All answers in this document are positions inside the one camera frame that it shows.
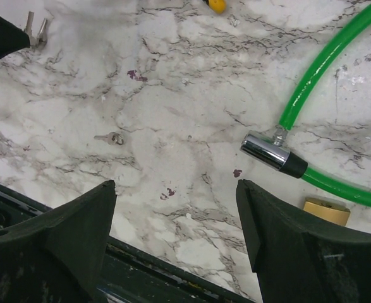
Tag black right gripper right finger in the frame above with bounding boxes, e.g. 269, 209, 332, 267
236, 180, 371, 302

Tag brass padlock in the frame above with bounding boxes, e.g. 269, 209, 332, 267
303, 198, 350, 226

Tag small silver key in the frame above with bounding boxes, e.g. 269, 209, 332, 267
94, 132, 125, 145

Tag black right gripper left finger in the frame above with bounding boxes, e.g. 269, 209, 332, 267
0, 180, 116, 302

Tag green cable lock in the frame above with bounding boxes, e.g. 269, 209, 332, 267
240, 4, 371, 207

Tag silver key bunch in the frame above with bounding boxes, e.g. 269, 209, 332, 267
23, 11, 49, 47

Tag yellow handled pliers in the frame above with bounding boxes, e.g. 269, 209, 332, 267
204, 0, 226, 14

